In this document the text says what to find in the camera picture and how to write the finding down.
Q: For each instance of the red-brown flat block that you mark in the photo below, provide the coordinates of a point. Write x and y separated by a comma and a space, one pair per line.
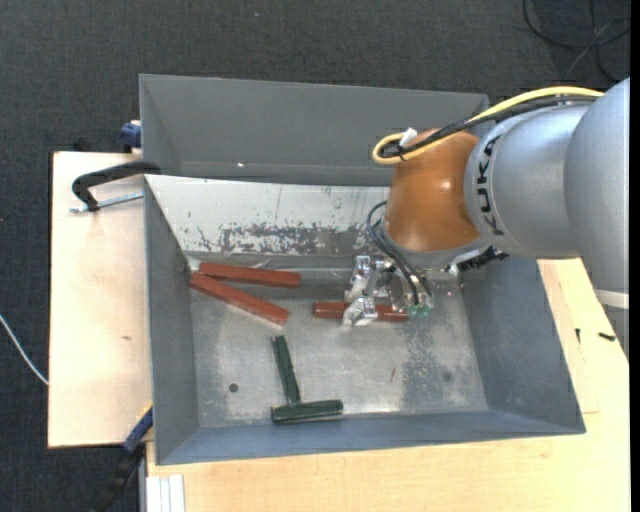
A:
327, 309
240, 299
250, 275

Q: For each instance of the dark green flat block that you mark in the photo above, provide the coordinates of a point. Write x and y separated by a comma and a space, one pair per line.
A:
286, 367
307, 411

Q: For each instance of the grey metal bin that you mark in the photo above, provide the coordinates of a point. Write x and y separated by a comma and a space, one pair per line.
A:
330, 370

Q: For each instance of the black cylinder on white bracket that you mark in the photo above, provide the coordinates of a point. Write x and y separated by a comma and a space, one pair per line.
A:
475, 262

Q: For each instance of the pale wood flat board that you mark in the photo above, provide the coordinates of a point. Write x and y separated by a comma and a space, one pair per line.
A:
97, 310

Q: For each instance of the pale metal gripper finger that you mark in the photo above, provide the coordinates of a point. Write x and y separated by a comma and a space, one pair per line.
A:
361, 272
364, 309

